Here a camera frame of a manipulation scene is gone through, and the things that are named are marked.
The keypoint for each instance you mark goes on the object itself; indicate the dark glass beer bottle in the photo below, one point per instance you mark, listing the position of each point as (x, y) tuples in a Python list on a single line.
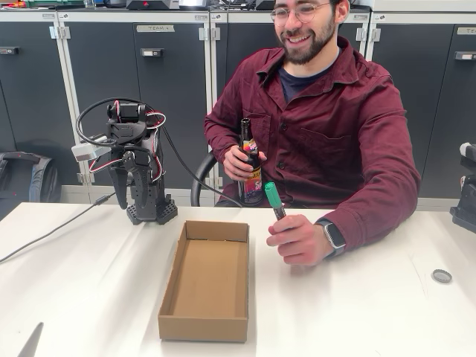
[(252, 195)]

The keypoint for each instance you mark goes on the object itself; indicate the green capped marker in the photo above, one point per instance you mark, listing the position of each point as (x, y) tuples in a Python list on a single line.
[(273, 195)]

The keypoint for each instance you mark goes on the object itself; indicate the black case red logo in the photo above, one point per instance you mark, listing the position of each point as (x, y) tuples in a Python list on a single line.
[(156, 3), (264, 4)]

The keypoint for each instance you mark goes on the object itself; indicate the person's right hand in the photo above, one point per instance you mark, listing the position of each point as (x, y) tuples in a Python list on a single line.
[(232, 163)]

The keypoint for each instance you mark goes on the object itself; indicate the light grey device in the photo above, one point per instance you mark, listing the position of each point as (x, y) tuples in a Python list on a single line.
[(193, 3)]

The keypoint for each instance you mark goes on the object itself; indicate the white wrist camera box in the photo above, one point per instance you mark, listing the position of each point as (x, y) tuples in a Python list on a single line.
[(83, 152)]

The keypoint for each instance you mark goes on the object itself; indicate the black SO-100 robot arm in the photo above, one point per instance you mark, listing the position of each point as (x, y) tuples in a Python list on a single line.
[(165, 213)]

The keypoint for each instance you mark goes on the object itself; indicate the brown cardboard box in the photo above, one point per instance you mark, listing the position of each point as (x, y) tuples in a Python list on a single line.
[(208, 275)]

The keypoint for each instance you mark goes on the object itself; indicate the metal bottle cap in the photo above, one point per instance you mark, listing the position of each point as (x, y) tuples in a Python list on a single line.
[(442, 276)]

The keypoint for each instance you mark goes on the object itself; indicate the maroon shirt torso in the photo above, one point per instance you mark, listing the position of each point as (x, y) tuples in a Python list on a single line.
[(334, 111)]

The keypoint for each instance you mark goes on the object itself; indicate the black chair armrest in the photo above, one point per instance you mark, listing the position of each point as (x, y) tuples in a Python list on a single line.
[(196, 178)]

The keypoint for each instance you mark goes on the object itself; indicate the round metal eyeglasses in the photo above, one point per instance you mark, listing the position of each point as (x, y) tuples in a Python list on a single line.
[(280, 16)]

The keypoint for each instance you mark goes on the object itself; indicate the person's right forearm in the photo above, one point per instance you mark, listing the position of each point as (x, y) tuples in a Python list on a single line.
[(217, 137)]

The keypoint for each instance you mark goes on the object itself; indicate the person's left hand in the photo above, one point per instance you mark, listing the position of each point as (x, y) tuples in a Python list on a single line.
[(301, 241)]

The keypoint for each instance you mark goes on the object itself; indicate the person's left forearm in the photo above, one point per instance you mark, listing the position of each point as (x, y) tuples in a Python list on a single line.
[(372, 219)]

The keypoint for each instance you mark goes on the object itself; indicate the grey team label strip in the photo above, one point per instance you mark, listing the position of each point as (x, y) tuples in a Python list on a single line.
[(155, 28), (466, 30)]

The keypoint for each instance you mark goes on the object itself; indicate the green flat box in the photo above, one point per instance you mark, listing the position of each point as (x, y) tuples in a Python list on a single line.
[(56, 3)]

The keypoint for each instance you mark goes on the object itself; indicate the grey smartwatch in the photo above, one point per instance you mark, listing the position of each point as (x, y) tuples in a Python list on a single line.
[(336, 238)]

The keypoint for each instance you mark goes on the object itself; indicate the black idle robot arm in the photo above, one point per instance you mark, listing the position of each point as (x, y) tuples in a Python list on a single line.
[(466, 208)]

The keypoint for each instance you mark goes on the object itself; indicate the clear drinking glass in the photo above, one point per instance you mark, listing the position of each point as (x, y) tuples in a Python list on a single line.
[(90, 3)]

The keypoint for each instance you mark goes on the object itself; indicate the grey black backpack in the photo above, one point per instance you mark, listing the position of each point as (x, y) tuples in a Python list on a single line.
[(22, 178)]

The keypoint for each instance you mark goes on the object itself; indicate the bearded man's head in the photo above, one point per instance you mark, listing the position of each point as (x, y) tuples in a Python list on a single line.
[(312, 37)]

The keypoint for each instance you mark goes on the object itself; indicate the small black object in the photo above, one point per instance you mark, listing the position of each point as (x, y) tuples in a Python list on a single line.
[(114, 3)]

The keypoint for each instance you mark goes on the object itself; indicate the grey blurry pointed object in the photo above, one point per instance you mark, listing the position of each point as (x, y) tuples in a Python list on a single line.
[(31, 344)]

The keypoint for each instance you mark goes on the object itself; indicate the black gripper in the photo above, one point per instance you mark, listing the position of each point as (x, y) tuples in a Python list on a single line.
[(131, 161)]

